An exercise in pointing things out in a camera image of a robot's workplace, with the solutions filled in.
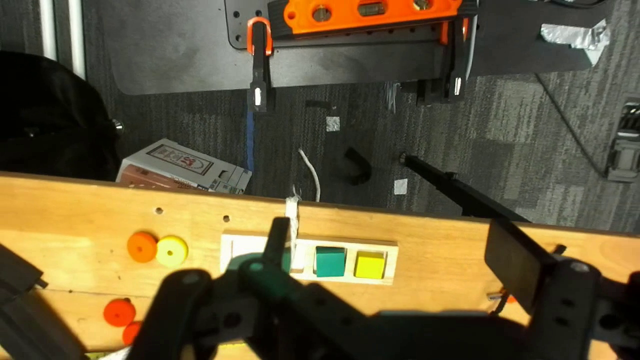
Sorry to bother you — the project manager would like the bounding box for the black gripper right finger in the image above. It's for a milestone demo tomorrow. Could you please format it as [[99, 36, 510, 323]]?
[[484, 217, 640, 360]]

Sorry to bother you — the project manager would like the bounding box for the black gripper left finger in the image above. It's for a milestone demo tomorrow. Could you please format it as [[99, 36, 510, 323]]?
[[129, 215, 365, 360]]

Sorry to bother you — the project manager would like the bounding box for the green cube block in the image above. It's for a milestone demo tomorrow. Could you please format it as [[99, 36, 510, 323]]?
[[227, 250, 296, 275]]

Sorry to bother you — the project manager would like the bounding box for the yellow disc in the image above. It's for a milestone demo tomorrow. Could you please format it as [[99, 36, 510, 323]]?
[[154, 233, 190, 270]]

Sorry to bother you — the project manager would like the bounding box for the orange disc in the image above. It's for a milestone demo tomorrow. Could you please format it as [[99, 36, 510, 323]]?
[[102, 295, 138, 328], [121, 319, 145, 348], [127, 230, 161, 264]]

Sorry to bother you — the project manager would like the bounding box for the white shape sorter board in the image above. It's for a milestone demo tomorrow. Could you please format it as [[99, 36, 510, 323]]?
[[218, 230, 401, 288]]

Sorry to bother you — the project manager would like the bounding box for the teal square block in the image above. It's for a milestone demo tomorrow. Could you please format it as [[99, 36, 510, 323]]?
[[314, 245, 349, 279]]

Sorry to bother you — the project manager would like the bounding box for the printed cardboard box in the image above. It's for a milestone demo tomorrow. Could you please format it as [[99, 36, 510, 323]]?
[[116, 136, 254, 196]]

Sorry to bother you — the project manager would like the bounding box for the yellow square block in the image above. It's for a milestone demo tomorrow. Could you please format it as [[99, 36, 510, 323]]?
[[352, 250, 389, 279]]

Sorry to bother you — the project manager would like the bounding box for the grey ratchet buckle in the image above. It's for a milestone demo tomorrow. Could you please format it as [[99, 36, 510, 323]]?
[[604, 98, 640, 186]]

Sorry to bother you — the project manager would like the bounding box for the black angled bar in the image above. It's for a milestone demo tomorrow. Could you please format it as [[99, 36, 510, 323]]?
[[401, 154, 535, 226]]

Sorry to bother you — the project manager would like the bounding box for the black curved hook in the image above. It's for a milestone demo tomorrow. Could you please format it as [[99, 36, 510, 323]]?
[[345, 146, 375, 186]]

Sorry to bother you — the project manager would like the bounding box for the black bag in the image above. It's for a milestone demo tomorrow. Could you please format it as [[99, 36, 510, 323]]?
[[0, 49, 127, 181]]

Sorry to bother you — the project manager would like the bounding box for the crumpled silver tape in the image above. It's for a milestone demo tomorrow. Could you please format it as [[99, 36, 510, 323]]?
[[539, 18, 612, 67]]

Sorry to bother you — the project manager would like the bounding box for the dark floor mat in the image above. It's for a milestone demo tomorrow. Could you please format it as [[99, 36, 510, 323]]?
[[99, 0, 618, 95]]

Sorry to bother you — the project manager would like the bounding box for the black bar clamp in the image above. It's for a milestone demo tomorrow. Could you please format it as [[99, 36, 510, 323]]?
[[417, 16, 480, 103]]

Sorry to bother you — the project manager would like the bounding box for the white pipe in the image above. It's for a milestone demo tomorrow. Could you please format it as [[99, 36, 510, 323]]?
[[38, 0, 59, 61], [66, 0, 89, 80]]

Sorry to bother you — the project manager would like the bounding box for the orange spirit level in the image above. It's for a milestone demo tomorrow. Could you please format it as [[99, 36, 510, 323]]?
[[282, 0, 466, 37]]

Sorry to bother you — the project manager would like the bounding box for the white cable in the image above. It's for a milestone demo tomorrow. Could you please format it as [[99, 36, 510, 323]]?
[[285, 146, 324, 243]]

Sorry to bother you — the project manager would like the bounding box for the blue strap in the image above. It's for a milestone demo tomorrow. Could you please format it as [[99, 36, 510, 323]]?
[[244, 107, 258, 174]]

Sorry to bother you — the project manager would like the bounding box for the thin black floor cable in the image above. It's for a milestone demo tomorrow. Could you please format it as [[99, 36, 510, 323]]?
[[533, 69, 611, 179]]

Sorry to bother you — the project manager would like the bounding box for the orange handled bar clamp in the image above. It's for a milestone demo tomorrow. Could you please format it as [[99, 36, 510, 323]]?
[[247, 16, 277, 114]]

